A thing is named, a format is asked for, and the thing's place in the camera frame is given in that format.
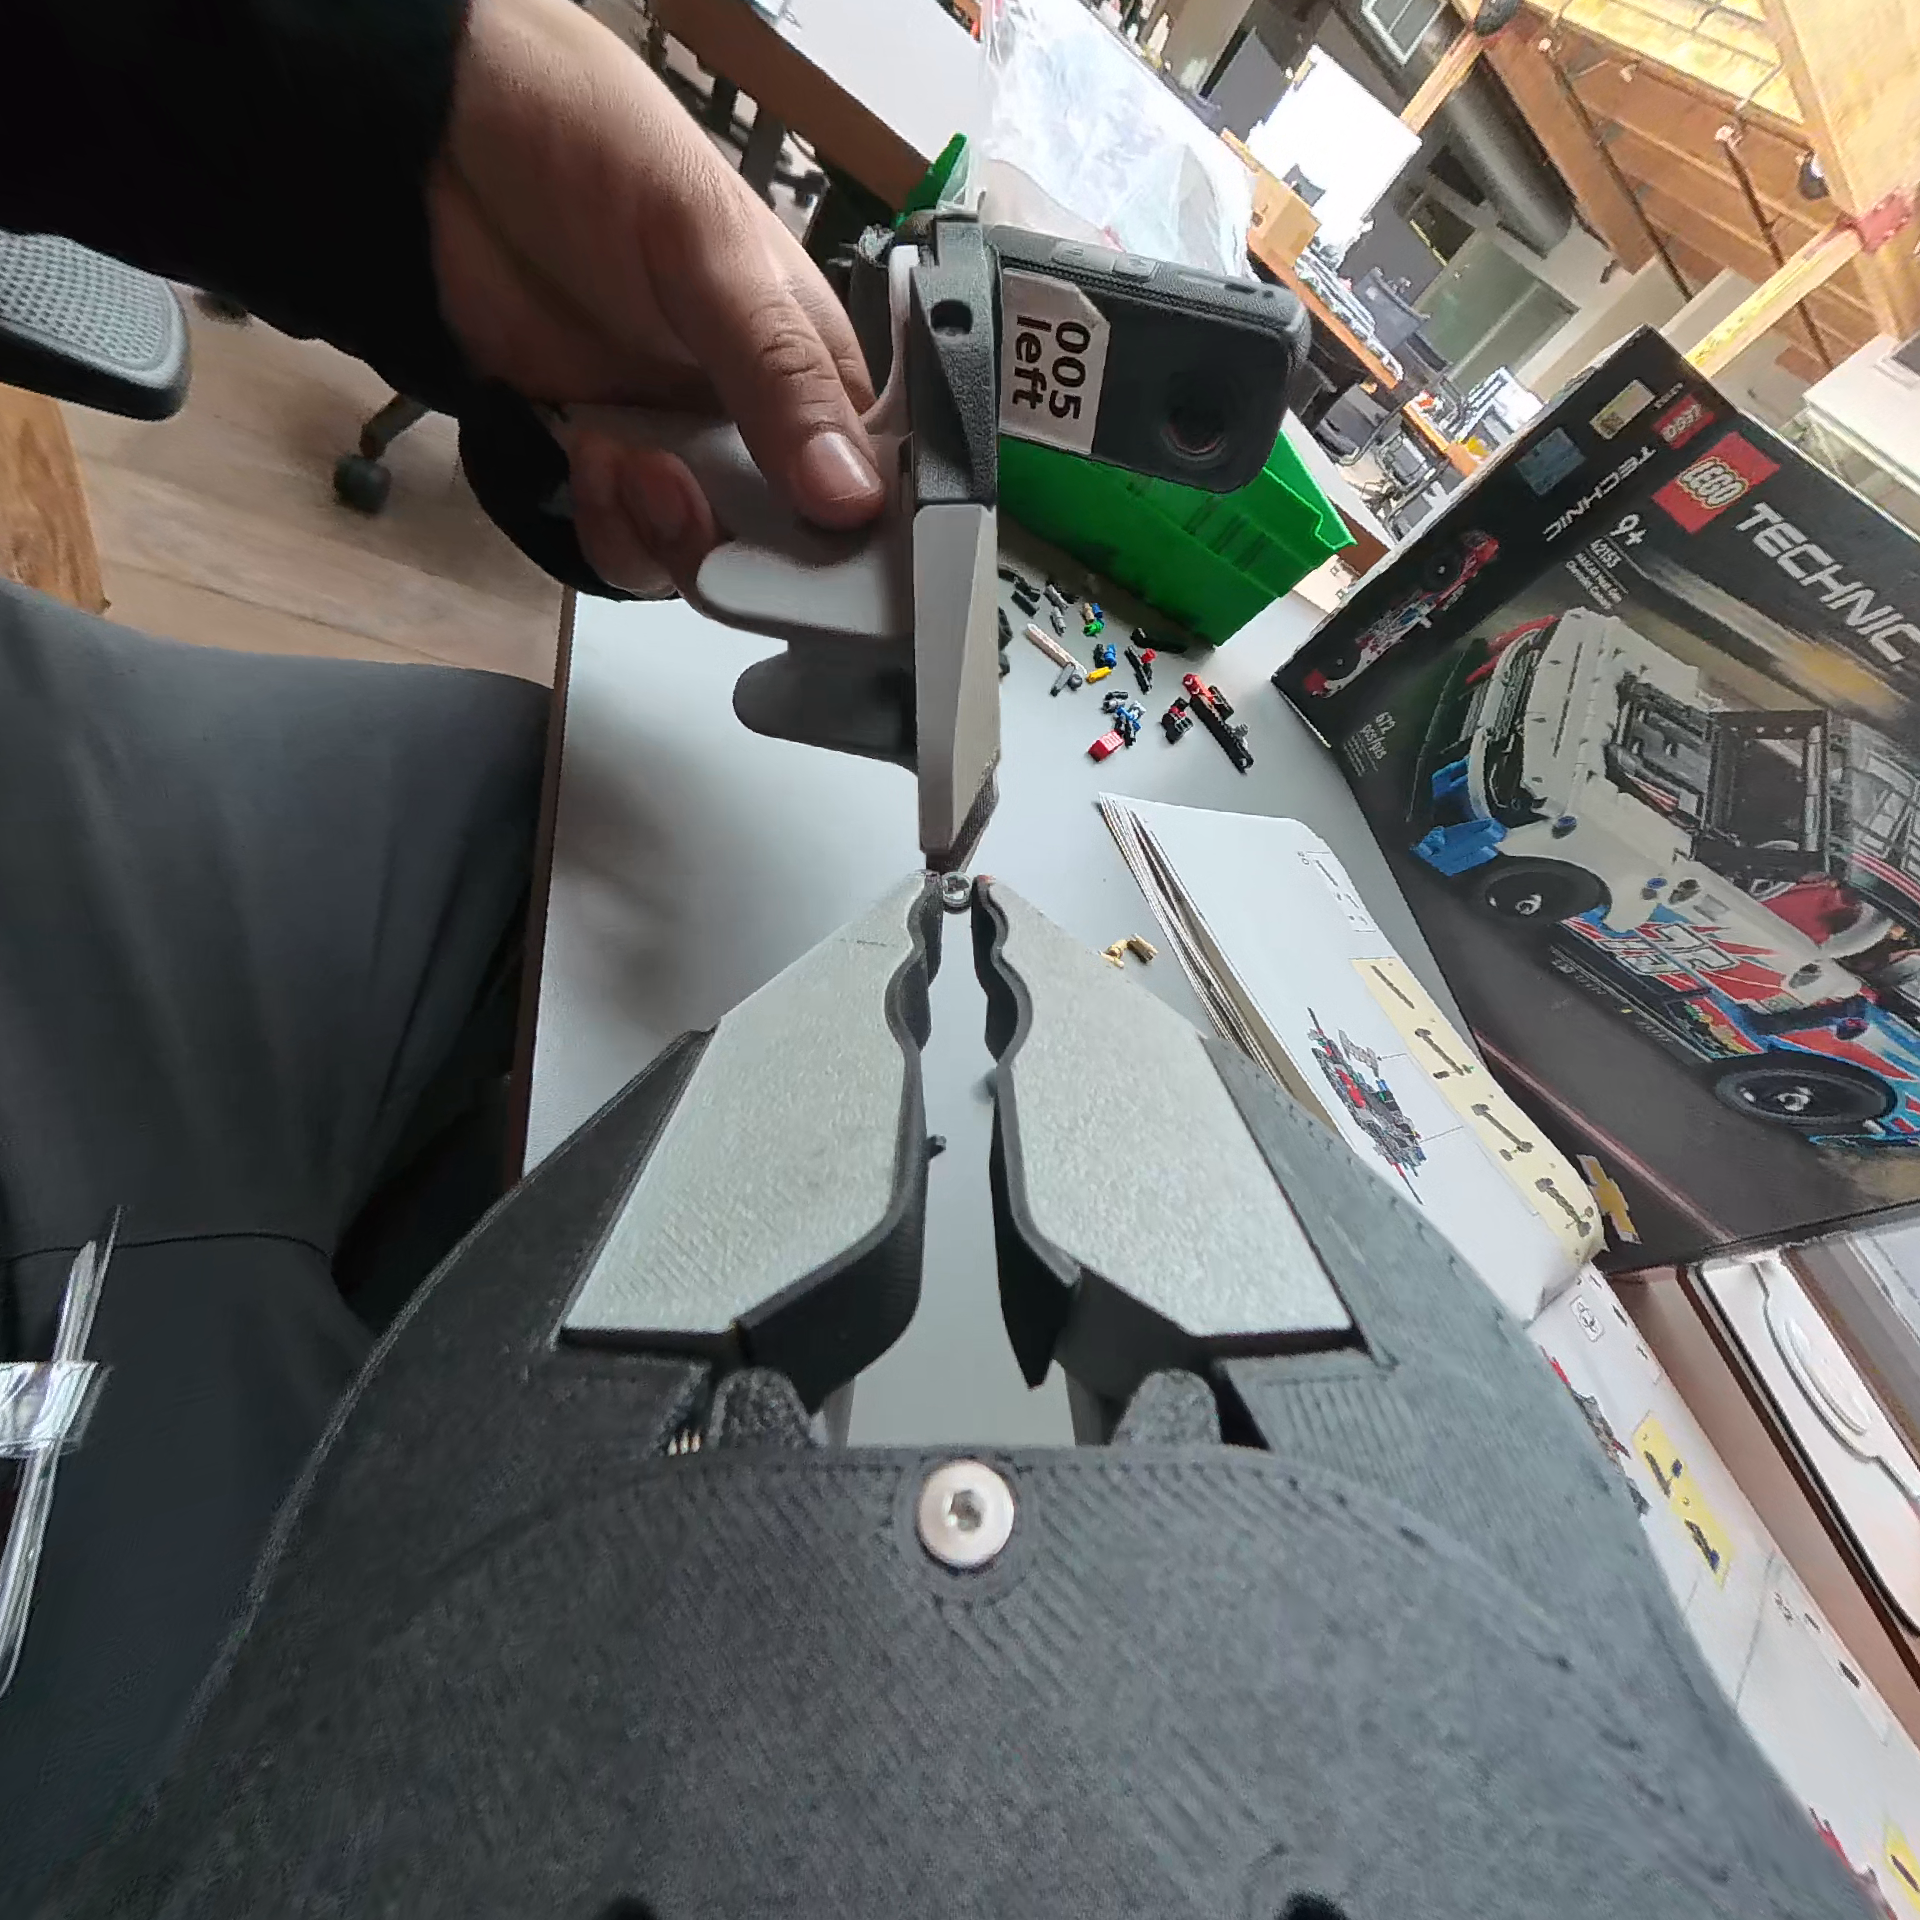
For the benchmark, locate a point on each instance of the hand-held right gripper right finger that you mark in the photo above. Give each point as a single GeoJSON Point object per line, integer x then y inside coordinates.
{"type": "Point", "coordinates": [1155, 1171]}

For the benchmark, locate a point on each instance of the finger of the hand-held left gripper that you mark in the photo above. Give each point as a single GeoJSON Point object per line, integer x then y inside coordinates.
{"type": "Point", "coordinates": [952, 674]}

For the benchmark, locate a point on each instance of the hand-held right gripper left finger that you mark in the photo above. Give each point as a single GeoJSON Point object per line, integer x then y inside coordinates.
{"type": "Point", "coordinates": [751, 1154]}

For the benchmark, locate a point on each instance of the small grey lego piece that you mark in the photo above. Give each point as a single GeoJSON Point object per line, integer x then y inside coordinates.
{"type": "Point", "coordinates": [954, 890]}

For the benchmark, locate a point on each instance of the person's left forearm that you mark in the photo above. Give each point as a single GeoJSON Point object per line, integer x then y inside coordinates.
{"type": "Point", "coordinates": [224, 135]}

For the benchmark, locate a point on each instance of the pile of small lego pieces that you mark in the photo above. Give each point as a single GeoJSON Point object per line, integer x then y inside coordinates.
{"type": "Point", "coordinates": [1088, 660]}

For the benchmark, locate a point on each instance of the red and black lego assembly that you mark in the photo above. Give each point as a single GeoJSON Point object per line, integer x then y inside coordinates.
{"type": "Point", "coordinates": [1208, 721]}

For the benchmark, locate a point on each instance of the lego set box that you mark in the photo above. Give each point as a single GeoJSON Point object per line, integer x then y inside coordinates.
{"type": "Point", "coordinates": [1680, 840]}

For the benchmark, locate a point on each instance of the person's left hand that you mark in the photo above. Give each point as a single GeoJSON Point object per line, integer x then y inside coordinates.
{"type": "Point", "coordinates": [630, 241]}

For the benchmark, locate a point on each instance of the green plastic bin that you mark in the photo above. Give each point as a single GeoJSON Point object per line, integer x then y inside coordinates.
{"type": "Point", "coordinates": [1171, 540]}

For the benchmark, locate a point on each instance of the cluttered background desk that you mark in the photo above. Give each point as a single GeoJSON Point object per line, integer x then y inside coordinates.
{"type": "Point", "coordinates": [1351, 338]}

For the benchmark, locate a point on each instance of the large clear plastic bag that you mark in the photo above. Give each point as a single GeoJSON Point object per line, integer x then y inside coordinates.
{"type": "Point", "coordinates": [1111, 135]}

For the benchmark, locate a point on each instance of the open instruction booklet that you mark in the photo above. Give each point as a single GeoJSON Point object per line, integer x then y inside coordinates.
{"type": "Point", "coordinates": [1321, 974]}

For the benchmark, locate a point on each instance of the white panel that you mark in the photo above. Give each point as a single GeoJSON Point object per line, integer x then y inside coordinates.
{"type": "Point", "coordinates": [1334, 143]}

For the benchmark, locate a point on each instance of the white table with wooden edge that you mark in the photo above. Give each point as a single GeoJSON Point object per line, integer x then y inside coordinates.
{"type": "Point", "coordinates": [854, 74]}

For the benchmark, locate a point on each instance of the small clear plastic bag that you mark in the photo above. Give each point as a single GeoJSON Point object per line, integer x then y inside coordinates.
{"type": "Point", "coordinates": [53, 1410]}

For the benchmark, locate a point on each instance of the black office chair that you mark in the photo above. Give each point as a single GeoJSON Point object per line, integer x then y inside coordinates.
{"type": "Point", "coordinates": [82, 322]}

